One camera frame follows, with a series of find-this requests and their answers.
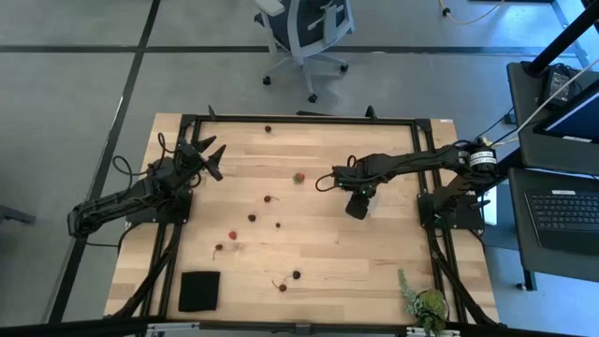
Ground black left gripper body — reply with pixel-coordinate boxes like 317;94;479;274
173;142;210;182

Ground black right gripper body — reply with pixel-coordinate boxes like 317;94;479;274
334;164;378;197

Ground black square cloth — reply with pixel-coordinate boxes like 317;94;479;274
178;270;222;314

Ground green artificial plant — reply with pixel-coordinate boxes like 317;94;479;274
397;268;450;337

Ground white mesh office chair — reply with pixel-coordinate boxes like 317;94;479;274
254;0;356;104

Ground black rig crossbeam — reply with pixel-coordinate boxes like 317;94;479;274
0;315;599;337

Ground black laptop desk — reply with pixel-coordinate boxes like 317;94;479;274
507;167;599;285

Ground black side desk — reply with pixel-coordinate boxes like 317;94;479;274
506;60;599;177

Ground grey chair base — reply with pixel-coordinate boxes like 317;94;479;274
0;204;37;226

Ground black laptop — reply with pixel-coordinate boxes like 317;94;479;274
523;188;599;256

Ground black power adapter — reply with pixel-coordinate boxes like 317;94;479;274
542;65;575;105

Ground lit computer monitor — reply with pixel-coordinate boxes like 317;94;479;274
533;77;599;145

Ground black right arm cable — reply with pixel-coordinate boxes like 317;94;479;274
314;172;339;193

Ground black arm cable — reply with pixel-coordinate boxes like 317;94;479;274
110;132;182;179
314;172;339;193

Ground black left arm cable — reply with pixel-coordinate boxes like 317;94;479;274
110;132;182;179

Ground yellow cable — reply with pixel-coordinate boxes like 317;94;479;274
438;0;506;26

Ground thick white cable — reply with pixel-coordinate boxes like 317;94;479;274
486;55;599;141

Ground black rig post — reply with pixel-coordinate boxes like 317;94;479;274
522;0;599;79

